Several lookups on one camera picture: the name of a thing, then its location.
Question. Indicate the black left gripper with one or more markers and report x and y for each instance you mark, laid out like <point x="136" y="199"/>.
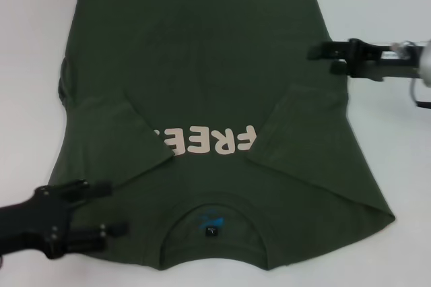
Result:
<point x="37" y="223"/>

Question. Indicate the dark green FREE t-shirt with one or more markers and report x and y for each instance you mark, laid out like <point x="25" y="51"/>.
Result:
<point x="219" y="64"/>

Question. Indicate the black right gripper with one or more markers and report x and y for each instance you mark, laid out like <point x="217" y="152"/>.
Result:
<point x="370" y="61"/>

